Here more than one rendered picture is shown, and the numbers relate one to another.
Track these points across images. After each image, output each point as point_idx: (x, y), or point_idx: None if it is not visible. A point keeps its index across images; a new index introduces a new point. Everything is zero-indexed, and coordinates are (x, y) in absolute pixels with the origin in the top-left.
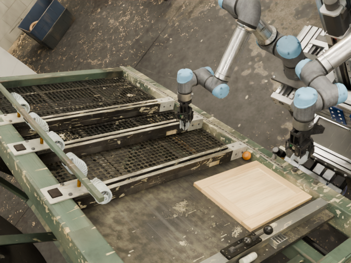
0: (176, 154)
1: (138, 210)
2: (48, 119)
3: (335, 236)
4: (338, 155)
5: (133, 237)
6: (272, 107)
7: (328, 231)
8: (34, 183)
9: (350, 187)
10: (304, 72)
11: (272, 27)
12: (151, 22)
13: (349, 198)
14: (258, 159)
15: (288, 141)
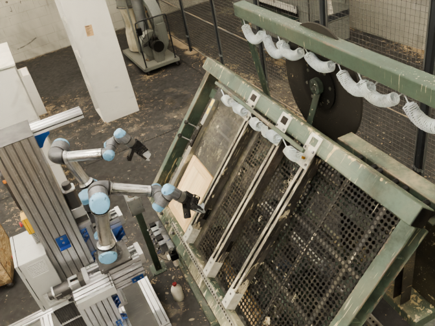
0: (223, 211)
1: (234, 135)
2: (293, 182)
3: (192, 277)
4: (148, 301)
5: (234, 114)
6: None
7: (194, 280)
8: (265, 98)
9: (162, 302)
10: (110, 148)
11: (98, 242)
12: None
13: (167, 295)
14: (182, 231)
15: (143, 145)
